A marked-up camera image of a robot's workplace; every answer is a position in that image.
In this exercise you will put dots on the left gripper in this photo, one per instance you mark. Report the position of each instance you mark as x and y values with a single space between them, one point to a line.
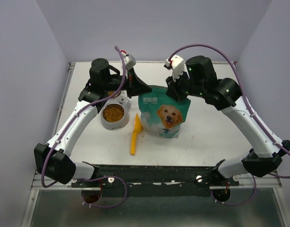
134 85

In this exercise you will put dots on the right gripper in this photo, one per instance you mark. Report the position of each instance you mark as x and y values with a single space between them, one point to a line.
173 87

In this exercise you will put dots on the green pet food bag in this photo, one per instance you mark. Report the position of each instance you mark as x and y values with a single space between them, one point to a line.
161 115

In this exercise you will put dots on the brown pet food kibble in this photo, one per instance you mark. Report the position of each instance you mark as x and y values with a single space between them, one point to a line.
113 111

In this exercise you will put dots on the yellow plastic scoop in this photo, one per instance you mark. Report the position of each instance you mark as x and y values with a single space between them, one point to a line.
137 130

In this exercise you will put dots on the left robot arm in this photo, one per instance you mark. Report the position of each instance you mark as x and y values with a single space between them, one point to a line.
53 158

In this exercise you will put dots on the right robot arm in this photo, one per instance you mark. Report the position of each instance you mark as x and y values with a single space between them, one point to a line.
197 77

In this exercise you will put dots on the grey double bowl feeder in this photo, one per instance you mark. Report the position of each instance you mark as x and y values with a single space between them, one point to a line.
126 104

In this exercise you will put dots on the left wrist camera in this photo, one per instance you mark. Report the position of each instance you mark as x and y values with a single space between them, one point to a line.
129 60

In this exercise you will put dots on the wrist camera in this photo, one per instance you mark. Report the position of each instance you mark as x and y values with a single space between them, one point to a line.
129 60
176 64

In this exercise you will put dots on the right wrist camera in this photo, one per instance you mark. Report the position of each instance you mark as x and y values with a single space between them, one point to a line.
176 64

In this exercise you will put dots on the aluminium frame profile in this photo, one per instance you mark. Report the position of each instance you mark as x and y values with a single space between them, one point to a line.
197 176

